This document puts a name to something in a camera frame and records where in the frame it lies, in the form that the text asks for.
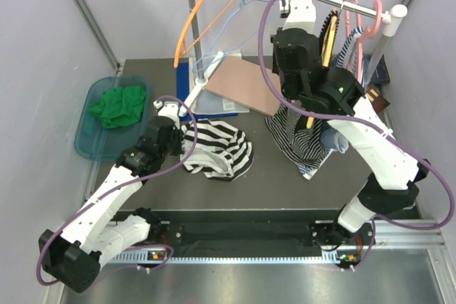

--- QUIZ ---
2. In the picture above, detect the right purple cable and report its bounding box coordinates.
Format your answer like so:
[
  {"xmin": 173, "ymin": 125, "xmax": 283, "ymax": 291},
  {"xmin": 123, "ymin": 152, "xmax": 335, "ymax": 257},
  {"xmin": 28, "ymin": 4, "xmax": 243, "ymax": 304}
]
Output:
[{"xmin": 256, "ymin": 0, "xmax": 456, "ymax": 273}]

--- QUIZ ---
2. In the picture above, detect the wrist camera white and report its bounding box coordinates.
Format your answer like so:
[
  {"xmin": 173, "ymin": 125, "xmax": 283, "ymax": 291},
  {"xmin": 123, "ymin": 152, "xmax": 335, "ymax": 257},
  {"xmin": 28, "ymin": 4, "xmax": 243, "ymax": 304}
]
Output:
[
  {"xmin": 153, "ymin": 100, "xmax": 180, "ymax": 126},
  {"xmin": 279, "ymin": 0, "xmax": 316, "ymax": 34}
]

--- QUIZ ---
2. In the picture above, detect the pink brown board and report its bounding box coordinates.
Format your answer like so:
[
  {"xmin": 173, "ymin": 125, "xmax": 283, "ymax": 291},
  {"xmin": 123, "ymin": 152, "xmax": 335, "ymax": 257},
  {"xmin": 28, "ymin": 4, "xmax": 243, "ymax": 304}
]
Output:
[{"xmin": 205, "ymin": 56, "xmax": 280, "ymax": 116}]

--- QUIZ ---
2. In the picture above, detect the orange plastic hanger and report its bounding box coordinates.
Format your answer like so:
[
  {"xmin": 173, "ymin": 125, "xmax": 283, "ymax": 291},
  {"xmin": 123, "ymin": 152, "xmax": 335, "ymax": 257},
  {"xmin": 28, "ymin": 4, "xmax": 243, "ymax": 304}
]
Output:
[{"xmin": 173, "ymin": 0, "xmax": 238, "ymax": 68}]

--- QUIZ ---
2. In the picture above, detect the grey slotted cable duct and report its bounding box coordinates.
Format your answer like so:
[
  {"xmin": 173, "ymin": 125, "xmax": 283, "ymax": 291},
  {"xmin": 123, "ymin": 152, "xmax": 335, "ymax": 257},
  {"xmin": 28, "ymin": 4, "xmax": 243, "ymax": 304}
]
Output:
[{"xmin": 106, "ymin": 248, "xmax": 343, "ymax": 264}]

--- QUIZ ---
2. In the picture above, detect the pink hanger far right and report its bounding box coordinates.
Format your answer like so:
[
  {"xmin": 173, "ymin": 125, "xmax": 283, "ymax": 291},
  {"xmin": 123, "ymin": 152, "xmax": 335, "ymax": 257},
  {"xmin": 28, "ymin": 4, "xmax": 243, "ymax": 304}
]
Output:
[{"xmin": 361, "ymin": 0, "xmax": 383, "ymax": 39}]

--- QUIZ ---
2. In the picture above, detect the blue white striped garment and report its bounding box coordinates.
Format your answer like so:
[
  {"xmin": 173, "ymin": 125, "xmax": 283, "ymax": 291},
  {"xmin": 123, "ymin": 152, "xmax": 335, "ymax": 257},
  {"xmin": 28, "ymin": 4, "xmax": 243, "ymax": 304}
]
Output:
[{"xmin": 298, "ymin": 44, "xmax": 349, "ymax": 180}]

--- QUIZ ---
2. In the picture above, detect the black white striped tank top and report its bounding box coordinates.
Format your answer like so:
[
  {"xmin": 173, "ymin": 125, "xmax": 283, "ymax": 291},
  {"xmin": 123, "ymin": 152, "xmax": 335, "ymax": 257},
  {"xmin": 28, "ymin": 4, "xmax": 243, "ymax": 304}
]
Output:
[{"xmin": 180, "ymin": 119, "xmax": 254, "ymax": 182}]

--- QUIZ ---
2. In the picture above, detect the yellow black hanger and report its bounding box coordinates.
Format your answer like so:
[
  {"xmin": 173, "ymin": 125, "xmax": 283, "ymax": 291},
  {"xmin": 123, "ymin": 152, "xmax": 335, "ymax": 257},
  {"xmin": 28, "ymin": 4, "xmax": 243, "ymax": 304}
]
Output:
[{"xmin": 304, "ymin": 10, "xmax": 339, "ymax": 114}]

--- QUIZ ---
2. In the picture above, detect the blue mat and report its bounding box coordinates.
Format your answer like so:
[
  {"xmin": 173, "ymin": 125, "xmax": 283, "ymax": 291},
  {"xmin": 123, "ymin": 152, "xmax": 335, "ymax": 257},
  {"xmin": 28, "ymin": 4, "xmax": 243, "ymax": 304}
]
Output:
[{"xmin": 176, "ymin": 62, "xmax": 238, "ymax": 120}]

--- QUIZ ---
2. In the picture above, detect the dark blue book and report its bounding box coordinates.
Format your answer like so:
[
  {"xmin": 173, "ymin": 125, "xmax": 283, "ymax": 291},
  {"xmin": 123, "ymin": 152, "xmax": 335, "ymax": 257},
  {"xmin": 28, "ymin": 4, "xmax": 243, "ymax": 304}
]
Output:
[{"xmin": 368, "ymin": 56, "xmax": 390, "ymax": 85}]

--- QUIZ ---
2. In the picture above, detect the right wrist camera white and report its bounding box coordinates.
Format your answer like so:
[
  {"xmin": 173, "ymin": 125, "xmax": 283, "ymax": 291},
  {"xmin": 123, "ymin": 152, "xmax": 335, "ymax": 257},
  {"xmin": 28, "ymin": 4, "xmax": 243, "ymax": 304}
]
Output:
[{"xmin": 279, "ymin": 0, "xmax": 316, "ymax": 34}]

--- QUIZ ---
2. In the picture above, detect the pink hanger with garment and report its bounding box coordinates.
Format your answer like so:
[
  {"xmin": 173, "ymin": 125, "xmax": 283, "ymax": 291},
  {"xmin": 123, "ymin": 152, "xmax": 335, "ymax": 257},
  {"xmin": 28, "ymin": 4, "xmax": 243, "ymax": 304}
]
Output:
[{"xmin": 342, "ymin": 10, "xmax": 364, "ymax": 85}]

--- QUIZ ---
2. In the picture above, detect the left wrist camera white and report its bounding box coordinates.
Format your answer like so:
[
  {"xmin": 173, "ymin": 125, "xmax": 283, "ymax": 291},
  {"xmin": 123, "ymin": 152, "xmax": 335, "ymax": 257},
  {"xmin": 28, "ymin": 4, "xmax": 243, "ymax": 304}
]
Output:
[{"xmin": 153, "ymin": 100, "xmax": 180, "ymax": 126}]

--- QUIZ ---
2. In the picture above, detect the brown wooden box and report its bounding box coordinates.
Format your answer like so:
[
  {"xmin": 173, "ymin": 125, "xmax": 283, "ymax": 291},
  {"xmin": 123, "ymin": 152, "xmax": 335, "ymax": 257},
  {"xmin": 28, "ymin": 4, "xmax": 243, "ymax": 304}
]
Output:
[{"xmin": 366, "ymin": 83, "xmax": 390, "ymax": 113}]

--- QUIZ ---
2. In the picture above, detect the light blue wire hanger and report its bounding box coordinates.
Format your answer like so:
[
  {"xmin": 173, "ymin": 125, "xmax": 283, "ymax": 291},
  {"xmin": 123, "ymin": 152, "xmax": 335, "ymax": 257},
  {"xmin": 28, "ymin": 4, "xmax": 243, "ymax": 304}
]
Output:
[{"xmin": 192, "ymin": 0, "xmax": 282, "ymax": 77}]

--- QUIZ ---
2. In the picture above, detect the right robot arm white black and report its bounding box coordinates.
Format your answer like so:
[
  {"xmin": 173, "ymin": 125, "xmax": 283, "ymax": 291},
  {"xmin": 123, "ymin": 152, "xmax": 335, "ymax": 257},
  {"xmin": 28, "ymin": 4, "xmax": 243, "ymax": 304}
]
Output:
[{"xmin": 266, "ymin": 28, "xmax": 428, "ymax": 244}]

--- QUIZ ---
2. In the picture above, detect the teal plastic bin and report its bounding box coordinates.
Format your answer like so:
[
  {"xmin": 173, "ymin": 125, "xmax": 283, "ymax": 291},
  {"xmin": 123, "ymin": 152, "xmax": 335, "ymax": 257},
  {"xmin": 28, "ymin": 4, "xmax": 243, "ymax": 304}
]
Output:
[{"xmin": 74, "ymin": 75, "xmax": 151, "ymax": 162}]

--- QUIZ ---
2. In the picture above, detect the clothes rack metal white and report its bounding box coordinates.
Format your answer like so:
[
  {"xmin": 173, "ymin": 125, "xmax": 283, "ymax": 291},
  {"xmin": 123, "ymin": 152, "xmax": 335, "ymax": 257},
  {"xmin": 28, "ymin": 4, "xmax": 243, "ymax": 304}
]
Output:
[{"xmin": 315, "ymin": 0, "xmax": 408, "ymax": 83}]

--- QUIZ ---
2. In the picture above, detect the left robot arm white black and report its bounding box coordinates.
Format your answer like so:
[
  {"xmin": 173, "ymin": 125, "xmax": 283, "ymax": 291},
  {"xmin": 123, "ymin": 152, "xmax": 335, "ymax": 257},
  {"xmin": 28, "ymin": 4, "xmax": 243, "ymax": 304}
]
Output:
[{"xmin": 36, "ymin": 115, "xmax": 182, "ymax": 293}]

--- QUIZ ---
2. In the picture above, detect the green cloth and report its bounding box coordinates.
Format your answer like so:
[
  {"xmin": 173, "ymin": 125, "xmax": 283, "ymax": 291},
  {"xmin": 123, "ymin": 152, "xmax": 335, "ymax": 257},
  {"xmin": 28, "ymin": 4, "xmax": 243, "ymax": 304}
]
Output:
[{"xmin": 88, "ymin": 85, "xmax": 147, "ymax": 129}]

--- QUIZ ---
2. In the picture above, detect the thin striped black white garment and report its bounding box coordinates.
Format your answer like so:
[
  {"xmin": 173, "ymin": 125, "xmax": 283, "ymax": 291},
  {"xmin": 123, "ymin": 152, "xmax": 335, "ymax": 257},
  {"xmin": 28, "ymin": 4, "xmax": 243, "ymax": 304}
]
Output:
[{"xmin": 265, "ymin": 92, "xmax": 328, "ymax": 168}]

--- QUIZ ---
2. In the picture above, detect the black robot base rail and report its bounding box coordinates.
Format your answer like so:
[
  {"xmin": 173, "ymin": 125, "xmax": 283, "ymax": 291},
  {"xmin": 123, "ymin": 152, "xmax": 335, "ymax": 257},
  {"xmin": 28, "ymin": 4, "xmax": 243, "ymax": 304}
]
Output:
[{"xmin": 140, "ymin": 208, "xmax": 373, "ymax": 247}]

